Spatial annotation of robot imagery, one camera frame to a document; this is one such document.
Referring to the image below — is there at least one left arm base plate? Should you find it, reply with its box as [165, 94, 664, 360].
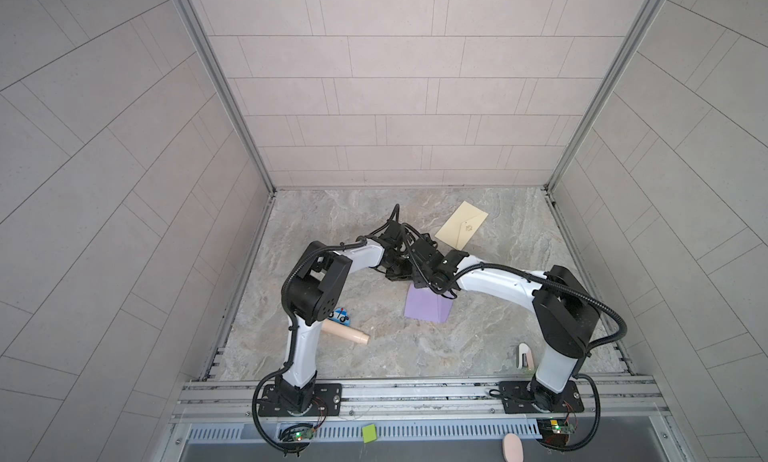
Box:
[257, 383, 343, 417]

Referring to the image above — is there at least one blue toy car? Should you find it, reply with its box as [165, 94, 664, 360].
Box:
[332, 308, 350, 326]

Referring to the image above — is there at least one left circuit board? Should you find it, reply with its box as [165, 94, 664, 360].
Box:
[279, 423, 316, 443]

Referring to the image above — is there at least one purple paper sheet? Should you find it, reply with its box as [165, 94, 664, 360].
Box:
[404, 285, 453, 323]

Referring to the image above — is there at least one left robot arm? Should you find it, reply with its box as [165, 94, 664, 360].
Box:
[265, 218, 407, 413]

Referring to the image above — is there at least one green sticky note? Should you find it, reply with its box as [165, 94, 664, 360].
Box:
[361, 424, 378, 443]

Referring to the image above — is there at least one aluminium rail frame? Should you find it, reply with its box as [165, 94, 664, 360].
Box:
[171, 374, 670, 425]

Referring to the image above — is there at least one beige wooden rolling pin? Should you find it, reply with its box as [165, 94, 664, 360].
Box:
[322, 320, 370, 345]

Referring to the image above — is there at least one right circuit board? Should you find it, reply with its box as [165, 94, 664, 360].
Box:
[537, 419, 578, 448]

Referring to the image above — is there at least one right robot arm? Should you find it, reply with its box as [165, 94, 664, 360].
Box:
[404, 235, 628, 411]

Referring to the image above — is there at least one yellow envelope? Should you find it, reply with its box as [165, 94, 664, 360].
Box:
[435, 202, 488, 250]

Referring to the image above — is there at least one circuit board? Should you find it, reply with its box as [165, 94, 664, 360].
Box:
[279, 423, 316, 443]
[537, 419, 578, 448]

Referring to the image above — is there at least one pink oval eraser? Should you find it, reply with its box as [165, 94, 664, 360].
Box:
[502, 433, 524, 462]

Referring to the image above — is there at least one white pink stapler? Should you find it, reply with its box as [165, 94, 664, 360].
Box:
[517, 343, 535, 371]

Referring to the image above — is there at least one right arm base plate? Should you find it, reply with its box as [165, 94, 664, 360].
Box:
[489, 380, 584, 414]

